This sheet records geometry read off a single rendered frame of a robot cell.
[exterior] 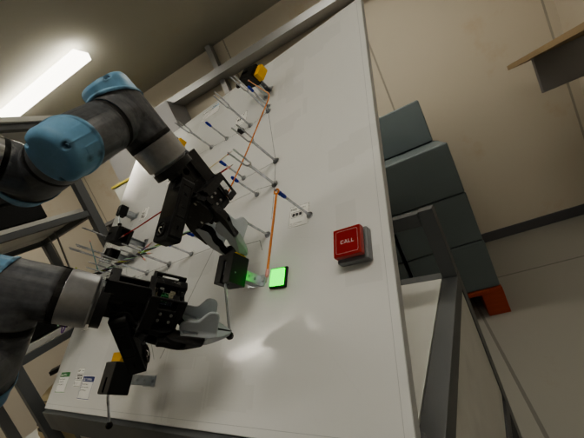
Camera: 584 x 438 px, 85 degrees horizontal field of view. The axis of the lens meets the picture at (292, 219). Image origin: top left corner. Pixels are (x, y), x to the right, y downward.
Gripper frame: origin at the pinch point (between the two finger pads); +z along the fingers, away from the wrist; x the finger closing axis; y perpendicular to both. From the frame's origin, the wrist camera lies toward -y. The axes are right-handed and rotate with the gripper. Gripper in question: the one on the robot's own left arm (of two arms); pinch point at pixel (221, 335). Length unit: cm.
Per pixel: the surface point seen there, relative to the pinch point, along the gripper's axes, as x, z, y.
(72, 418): 30, -16, -58
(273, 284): 4.5, 7.1, 9.4
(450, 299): 3, 52, 18
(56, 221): 90, -43, -32
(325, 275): -2.2, 11.8, 16.9
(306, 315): -4.4, 10.6, 10.1
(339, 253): -4.6, 10.2, 22.4
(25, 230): 83, -50, -35
